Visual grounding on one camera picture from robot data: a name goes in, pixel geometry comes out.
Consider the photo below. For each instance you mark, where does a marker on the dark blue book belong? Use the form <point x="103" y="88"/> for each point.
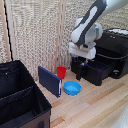
<point x="49" y="80"/>

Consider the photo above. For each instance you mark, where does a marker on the red plastic cup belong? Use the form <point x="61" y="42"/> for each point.
<point x="61" y="72"/>

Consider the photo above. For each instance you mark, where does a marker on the black fabric storage box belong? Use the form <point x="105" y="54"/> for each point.
<point x="20" y="96"/>

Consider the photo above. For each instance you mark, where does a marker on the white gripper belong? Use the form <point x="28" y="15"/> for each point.
<point x="82" y="51"/>

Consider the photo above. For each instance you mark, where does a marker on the blue plastic bowl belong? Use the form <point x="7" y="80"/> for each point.
<point x="72" y="88"/>

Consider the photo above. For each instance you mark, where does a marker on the black air fryer body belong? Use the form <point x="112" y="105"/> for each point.
<point x="116" y="46"/>

